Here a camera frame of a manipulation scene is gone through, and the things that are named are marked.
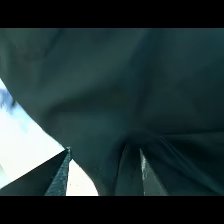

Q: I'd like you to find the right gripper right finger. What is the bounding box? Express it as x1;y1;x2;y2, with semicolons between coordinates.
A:
138;147;212;197

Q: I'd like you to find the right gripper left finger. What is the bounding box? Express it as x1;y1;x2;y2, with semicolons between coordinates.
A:
0;146;73;197

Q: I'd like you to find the black garment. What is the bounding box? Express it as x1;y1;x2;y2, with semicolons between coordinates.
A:
0;27;224;197

